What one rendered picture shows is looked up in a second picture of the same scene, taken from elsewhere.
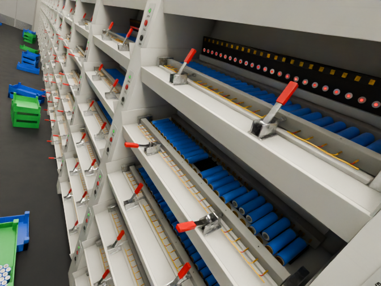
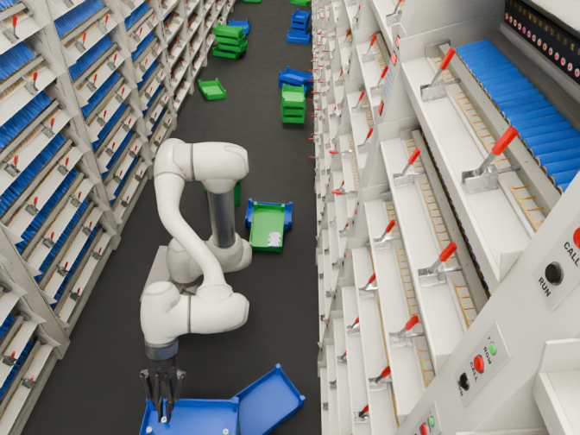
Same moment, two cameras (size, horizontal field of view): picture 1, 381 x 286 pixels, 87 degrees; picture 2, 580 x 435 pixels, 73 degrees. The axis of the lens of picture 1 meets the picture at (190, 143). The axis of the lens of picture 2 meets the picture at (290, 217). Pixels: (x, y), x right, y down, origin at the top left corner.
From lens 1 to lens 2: 1.17 m
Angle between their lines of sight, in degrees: 43
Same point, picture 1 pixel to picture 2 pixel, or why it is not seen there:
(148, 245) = (341, 215)
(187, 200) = (350, 185)
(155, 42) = (355, 76)
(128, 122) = (343, 133)
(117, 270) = (332, 236)
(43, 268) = (299, 244)
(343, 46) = not seen: hidden behind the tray
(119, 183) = (338, 179)
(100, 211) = (330, 201)
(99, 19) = (343, 21)
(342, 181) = not seen: hidden behind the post
